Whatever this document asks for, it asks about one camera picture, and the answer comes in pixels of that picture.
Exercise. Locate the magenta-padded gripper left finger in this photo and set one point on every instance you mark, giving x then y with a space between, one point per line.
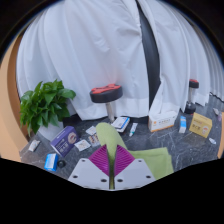
88 173

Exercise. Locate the white curtain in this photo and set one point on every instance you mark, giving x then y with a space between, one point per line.
90 43
173 53

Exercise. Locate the white paper packet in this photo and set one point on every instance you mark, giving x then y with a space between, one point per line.
91 130

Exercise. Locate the small black round object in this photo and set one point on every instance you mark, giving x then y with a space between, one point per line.
61 164

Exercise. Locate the green towel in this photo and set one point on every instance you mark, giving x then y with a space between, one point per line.
153 160

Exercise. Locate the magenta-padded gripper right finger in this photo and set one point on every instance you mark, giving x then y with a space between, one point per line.
135 173

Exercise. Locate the white ointment tube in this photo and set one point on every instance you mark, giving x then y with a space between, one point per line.
133 129

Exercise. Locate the small pinkish bottle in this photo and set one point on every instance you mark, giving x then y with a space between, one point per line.
218 115

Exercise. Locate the white sachet with orange print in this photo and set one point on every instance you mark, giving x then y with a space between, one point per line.
82 145

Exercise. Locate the black stool with red seat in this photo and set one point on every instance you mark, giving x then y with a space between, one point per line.
106 95
192 85

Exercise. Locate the yellow cardboard box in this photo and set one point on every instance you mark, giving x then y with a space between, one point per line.
200 125

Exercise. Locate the small white and blue box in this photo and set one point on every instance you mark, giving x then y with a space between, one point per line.
182 124

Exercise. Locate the white flat packet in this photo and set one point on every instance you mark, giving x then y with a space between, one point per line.
34 145

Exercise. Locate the white and orange tissue box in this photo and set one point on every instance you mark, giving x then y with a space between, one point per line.
162 121

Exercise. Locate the orange wooden counter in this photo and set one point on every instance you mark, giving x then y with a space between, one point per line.
221 145

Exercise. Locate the small white wrapped packet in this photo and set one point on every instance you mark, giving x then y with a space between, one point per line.
212 141

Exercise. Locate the colourful blister pack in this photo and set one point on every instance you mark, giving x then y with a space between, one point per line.
93 140

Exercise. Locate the purple cardboard box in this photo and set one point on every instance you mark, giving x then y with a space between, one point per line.
64 141

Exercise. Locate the green potted plant, white pot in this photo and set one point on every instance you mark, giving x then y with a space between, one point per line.
45 103

